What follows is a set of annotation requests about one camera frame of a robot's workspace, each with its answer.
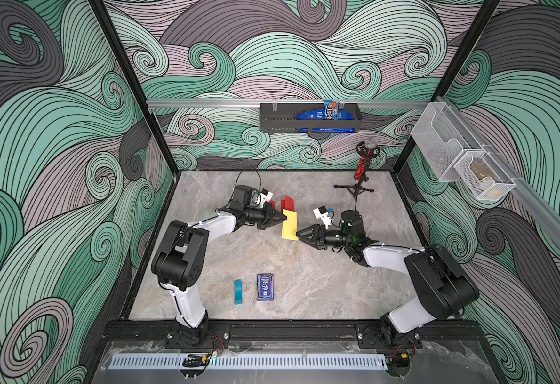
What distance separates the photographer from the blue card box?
812mm

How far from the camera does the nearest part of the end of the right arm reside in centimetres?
76

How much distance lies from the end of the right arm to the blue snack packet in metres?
0.38

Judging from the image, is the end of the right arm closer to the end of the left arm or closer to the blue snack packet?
the end of the left arm
